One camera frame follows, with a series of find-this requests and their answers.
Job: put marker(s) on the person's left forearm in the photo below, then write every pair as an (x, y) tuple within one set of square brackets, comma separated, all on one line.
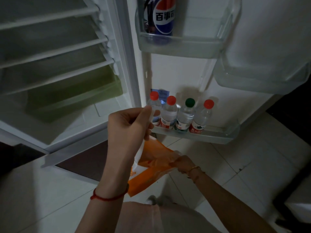
[(104, 213)]

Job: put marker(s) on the clear door bin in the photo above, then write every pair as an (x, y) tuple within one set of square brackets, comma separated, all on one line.
[(184, 46), (213, 137), (262, 82)]

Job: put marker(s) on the red-capped water bottle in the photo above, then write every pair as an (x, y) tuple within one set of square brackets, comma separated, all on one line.
[(155, 105), (168, 114), (200, 117)]

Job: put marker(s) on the person's right hand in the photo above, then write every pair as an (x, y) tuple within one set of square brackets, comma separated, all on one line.
[(186, 164)]

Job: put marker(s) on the person's right forearm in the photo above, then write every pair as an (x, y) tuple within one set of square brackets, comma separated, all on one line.
[(226, 206)]

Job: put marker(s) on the person's grey shoe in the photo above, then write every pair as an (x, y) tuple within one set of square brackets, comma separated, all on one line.
[(152, 200)]

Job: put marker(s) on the green crisper drawer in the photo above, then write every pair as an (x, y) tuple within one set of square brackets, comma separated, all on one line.
[(73, 97)]

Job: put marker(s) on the blue cola bottle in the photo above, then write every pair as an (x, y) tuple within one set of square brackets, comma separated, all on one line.
[(161, 16)]

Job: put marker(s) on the person's right fingers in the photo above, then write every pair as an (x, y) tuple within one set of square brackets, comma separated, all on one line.
[(174, 164)]

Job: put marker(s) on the person's left hand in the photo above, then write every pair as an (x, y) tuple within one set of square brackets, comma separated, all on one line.
[(124, 135)]

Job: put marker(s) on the white refrigerator body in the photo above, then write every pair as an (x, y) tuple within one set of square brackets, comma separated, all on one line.
[(73, 133)]

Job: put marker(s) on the black chair frame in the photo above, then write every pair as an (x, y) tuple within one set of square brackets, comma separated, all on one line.
[(281, 203)]

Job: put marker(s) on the orange plastic bag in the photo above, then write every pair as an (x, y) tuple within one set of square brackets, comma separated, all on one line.
[(153, 164)]

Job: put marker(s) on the green-capped water bottle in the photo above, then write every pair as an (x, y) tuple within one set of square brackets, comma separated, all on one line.
[(185, 116)]

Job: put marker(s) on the person's left thumb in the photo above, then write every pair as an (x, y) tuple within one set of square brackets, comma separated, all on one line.
[(147, 117)]

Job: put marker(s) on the glass refrigerator shelf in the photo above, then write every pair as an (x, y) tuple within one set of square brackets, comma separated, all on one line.
[(58, 76), (48, 18), (53, 52)]

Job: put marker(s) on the white refrigerator door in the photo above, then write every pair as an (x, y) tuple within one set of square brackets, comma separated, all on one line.
[(262, 29)]

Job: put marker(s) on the blue sticker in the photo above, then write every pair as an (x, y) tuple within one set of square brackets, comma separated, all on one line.
[(160, 92)]

